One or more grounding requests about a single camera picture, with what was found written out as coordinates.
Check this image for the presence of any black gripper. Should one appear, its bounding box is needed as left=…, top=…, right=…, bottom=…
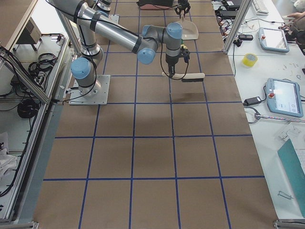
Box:
left=165, top=47, right=190, bottom=78
left=178, top=0, right=190, bottom=9

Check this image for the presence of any white hand brush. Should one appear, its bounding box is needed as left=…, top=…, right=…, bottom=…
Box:
left=162, top=72, right=205, bottom=83

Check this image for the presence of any white plastic dustpan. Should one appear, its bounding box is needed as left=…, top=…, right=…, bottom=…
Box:
left=178, top=16, right=199, bottom=41

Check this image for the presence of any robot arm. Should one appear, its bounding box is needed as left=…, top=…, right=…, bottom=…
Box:
left=49, top=0, right=189, bottom=96
left=93, top=0, right=191, bottom=15

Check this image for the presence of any pink bin with black bag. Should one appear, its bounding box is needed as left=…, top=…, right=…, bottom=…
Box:
left=136, top=0, right=176, bottom=10

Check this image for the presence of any yellow tape roll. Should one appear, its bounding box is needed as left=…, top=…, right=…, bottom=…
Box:
left=242, top=53, right=258, bottom=67

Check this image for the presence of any black power adapter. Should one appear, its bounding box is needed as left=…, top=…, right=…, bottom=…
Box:
left=243, top=96, right=262, bottom=106

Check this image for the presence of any far teach pendant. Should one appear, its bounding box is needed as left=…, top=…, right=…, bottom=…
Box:
left=258, top=27, right=290, bottom=53

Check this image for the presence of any teach pendant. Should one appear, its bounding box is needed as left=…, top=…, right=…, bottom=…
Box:
left=266, top=78, right=304, bottom=117
left=258, top=27, right=290, bottom=53

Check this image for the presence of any near teach pendant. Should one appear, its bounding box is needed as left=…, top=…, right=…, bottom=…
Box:
left=266, top=78, right=304, bottom=117

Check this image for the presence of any teal folder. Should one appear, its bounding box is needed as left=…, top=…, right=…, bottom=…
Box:
left=277, top=139, right=305, bottom=217

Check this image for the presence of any aluminium frame post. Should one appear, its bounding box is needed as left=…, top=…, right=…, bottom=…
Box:
left=223, top=0, right=252, bottom=54

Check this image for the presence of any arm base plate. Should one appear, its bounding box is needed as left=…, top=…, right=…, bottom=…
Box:
left=68, top=75, right=111, bottom=105
left=109, top=14, right=120, bottom=24

